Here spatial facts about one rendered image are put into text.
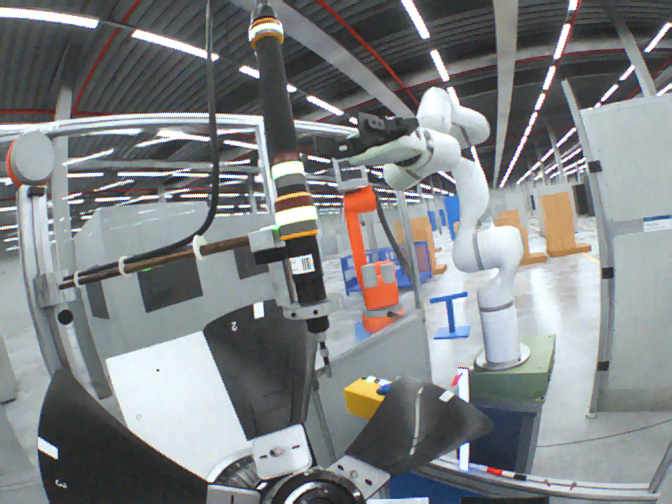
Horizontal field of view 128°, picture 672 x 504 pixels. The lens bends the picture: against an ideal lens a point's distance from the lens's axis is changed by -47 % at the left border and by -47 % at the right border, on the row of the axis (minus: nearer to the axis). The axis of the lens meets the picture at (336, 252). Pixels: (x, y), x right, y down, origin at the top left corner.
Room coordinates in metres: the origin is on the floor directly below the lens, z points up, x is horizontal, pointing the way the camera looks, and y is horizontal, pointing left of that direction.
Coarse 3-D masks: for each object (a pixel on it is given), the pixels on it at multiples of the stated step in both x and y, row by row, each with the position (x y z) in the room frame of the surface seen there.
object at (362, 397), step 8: (352, 384) 0.83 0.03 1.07; (360, 384) 0.82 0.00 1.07; (368, 384) 0.81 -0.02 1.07; (376, 384) 0.80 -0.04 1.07; (344, 392) 0.81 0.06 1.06; (352, 392) 0.79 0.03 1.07; (360, 392) 0.77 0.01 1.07; (368, 392) 0.76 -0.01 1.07; (376, 392) 0.75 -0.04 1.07; (352, 400) 0.79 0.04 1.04; (360, 400) 0.76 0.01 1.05; (368, 400) 0.74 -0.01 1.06; (376, 400) 0.72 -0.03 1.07; (352, 408) 0.80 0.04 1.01; (360, 408) 0.77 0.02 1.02; (368, 408) 0.74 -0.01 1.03; (376, 408) 0.72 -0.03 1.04; (360, 416) 0.78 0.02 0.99; (368, 416) 0.75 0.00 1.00
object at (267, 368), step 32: (224, 320) 0.49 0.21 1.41; (256, 320) 0.48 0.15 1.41; (288, 320) 0.47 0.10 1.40; (224, 352) 0.45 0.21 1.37; (256, 352) 0.44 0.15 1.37; (288, 352) 0.42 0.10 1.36; (224, 384) 0.42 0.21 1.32; (256, 384) 0.40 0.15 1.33; (288, 384) 0.38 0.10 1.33; (256, 416) 0.37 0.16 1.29; (288, 416) 0.35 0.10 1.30
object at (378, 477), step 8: (352, 456) 0.37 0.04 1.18; (336, 464) 0.36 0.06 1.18; (344, 464) 0.36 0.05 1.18; (352, 464) 0.36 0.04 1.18; (360, 464) 0.35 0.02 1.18; (368, 464) 0.35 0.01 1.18; (336, 472) 0.34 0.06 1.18; (344, 472) 0.34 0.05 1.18; (360, 472) 0.34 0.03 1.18; (368, 472) 0.33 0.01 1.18; (376, 472) 0.33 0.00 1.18; (384, 472) 0.32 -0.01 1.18; (352, 480) 0.32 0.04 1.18; (360, 480) 0.32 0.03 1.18; (376, 480) 0.31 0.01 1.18; (384, 480) 0.31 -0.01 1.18; (360, 488) 0.30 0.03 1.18; (368, 488) 0.30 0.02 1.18; (376, 488) 0.30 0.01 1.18; (368, 496) 0.28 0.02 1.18
